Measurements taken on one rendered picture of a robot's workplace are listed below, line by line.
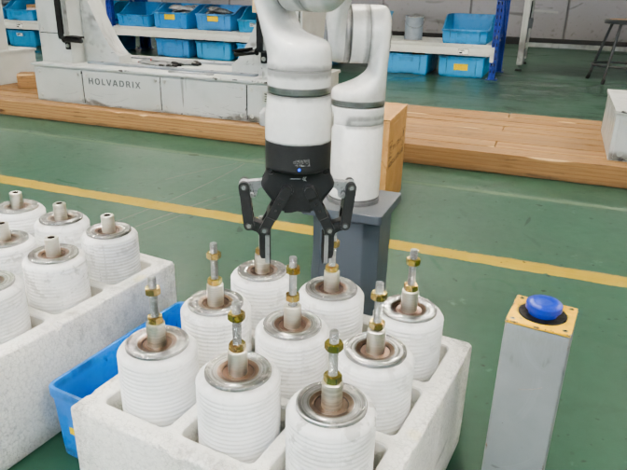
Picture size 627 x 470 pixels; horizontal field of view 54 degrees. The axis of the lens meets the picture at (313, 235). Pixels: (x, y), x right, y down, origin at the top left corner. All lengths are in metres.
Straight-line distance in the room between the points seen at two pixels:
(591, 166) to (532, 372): 1.77
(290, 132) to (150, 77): 2.41
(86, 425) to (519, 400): 0.51
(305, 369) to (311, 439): 0.16
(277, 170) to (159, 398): 0.30
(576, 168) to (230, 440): 1.96
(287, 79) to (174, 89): 2.35
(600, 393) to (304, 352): 0.63
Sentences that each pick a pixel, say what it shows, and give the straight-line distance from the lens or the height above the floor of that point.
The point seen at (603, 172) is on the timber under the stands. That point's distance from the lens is 2.47.
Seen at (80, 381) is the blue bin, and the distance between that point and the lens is 1.02.
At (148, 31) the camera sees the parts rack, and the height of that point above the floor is 0.22.
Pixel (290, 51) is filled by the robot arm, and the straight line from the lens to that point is 0.66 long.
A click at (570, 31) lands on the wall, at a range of 8.83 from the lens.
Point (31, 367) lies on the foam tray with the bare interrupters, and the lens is 0.99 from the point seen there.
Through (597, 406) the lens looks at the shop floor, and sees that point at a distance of 1.20.
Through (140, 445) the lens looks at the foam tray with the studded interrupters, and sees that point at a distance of 0.76.
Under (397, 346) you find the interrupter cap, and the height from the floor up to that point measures 0.25.
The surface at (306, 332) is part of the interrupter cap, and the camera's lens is 0.78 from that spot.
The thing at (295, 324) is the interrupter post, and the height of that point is 0.26.
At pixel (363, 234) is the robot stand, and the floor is 0.26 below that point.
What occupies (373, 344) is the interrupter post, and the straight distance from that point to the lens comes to 0.74.
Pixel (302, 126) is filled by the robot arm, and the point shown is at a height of 0.52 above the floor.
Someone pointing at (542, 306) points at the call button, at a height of 0.33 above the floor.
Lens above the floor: 0.66
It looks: 22 degrees down
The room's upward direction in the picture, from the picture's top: 1 degrees clockwise
